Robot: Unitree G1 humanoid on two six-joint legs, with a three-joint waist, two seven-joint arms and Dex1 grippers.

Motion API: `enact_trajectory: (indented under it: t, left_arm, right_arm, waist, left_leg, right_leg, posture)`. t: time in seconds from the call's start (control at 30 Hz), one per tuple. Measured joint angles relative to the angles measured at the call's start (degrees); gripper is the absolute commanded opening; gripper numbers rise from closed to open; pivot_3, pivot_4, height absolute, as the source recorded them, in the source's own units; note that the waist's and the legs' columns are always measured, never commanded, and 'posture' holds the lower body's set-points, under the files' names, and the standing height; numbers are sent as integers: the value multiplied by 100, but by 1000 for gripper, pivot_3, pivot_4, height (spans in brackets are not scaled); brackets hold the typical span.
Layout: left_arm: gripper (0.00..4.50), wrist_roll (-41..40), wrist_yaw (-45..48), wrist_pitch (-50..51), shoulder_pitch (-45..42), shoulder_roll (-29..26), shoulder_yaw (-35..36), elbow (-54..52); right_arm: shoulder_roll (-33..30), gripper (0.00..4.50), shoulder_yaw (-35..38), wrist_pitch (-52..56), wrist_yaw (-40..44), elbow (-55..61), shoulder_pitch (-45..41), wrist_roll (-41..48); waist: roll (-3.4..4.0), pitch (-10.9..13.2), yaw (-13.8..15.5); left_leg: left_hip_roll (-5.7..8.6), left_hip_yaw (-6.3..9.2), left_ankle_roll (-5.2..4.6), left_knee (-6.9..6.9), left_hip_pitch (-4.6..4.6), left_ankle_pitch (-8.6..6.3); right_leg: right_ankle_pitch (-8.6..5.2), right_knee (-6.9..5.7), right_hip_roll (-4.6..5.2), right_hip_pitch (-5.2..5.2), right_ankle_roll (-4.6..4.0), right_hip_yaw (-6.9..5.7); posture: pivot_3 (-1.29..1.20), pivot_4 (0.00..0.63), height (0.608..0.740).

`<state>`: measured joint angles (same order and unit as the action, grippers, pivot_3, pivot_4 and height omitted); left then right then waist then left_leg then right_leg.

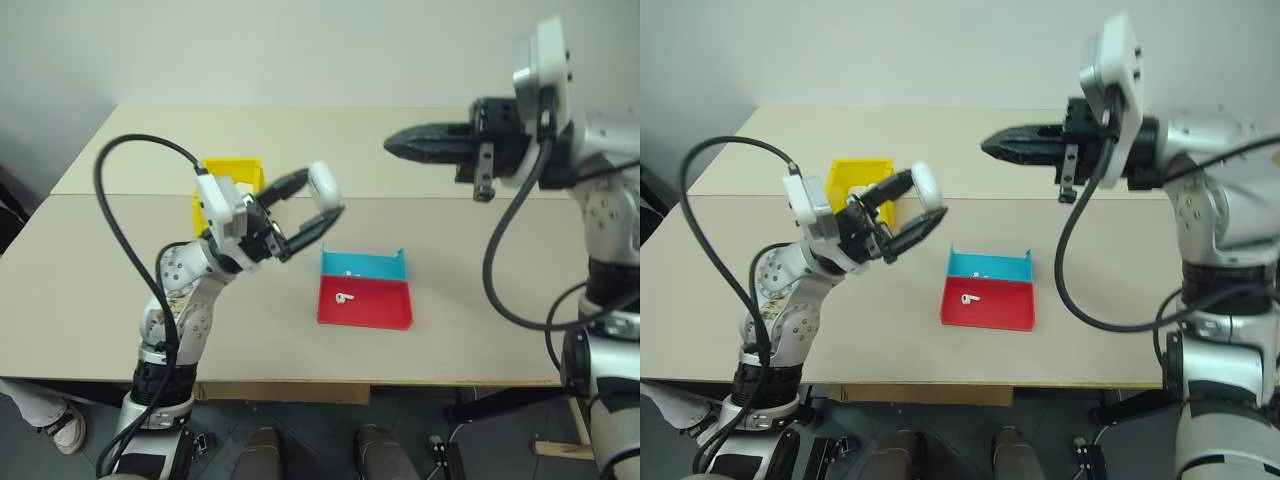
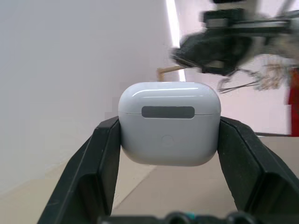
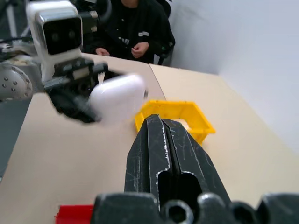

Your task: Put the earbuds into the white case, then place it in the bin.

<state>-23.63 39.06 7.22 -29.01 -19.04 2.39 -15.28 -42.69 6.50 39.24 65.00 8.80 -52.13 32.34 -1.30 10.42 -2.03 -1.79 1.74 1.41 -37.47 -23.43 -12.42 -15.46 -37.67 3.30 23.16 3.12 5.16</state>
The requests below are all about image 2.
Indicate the white earbud case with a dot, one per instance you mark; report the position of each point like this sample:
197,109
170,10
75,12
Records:
168,135

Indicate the slanted wooden beam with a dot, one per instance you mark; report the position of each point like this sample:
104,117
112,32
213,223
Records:
168,69

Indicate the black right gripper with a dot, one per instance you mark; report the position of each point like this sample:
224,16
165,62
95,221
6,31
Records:
222,21

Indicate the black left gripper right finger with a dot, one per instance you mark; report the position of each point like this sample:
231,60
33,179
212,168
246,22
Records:
261,186

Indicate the red object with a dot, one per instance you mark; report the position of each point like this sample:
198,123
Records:
294,100

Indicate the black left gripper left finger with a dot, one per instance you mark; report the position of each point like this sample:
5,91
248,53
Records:
77,186

